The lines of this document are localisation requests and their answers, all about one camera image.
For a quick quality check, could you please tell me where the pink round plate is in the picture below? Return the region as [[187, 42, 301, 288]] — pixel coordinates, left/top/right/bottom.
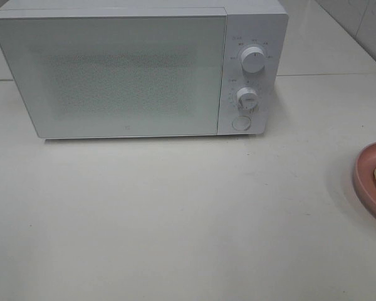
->
[[353, 142, 376, 218]]

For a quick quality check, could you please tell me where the round white door button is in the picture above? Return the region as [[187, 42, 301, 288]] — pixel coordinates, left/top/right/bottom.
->
[[232, 116, 251, 131]]

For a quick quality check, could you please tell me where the white microwave oven body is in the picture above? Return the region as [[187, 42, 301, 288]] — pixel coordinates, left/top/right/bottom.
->
[[0, 1, 289, 135]]

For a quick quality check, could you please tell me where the white microwave door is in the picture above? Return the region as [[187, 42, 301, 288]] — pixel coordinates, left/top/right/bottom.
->
[[0, 8, 227, 139]]

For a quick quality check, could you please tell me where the upper white power knob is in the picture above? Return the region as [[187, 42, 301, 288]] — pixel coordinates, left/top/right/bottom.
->
[[239, 46, 266, 73]]

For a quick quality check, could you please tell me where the lower white timer knob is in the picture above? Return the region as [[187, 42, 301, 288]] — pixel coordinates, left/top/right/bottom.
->
[[236, 87, 258, 110]]

